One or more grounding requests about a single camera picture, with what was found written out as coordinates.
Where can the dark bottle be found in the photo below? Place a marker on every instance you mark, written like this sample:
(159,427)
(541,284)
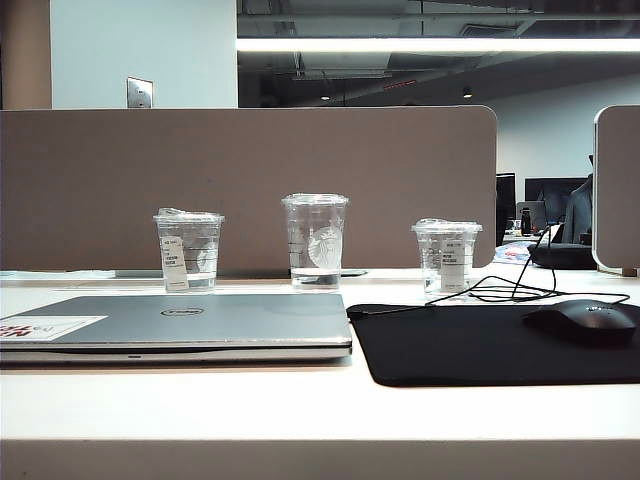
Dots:
(526,224)

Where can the narrow black monitor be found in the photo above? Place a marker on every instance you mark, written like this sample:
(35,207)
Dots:
(506,200)

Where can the clear lidded cup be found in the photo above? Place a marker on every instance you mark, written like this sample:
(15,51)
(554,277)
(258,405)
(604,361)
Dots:
(200,250)

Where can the short clear cup, white label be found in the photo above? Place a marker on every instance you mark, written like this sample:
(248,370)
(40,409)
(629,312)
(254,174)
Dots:
(430,260)

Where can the wide black monitor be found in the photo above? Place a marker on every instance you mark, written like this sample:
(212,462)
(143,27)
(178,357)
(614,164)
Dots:
(547,192)

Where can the grey Dell laptop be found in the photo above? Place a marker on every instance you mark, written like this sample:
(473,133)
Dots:
(225,320)

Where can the long ceiling light strip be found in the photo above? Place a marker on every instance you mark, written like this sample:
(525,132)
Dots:
(425,45)

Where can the narrow brown desk divider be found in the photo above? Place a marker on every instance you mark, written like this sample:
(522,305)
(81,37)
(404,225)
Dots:
(620,190)

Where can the tall clear cup, siren logo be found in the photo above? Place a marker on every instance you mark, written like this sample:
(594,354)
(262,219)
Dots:
(315,225)

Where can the black computer mouse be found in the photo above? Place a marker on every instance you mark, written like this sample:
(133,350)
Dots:
(580,322)

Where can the grey jacket on chair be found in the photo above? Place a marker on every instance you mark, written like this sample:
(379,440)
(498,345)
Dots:
(581,210)

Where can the white and red sticker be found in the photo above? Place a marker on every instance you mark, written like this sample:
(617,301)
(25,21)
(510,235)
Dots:
(55,327)

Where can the black mouse pad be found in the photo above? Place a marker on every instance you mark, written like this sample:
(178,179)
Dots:
(450,345)

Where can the metal wall switch plate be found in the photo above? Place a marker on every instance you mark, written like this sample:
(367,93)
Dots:
(140,92)

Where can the black pouch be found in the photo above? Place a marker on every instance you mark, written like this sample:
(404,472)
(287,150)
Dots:
(570,254)

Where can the wide brown desk divider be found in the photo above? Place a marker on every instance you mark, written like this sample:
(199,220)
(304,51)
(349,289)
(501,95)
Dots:
(250,175)

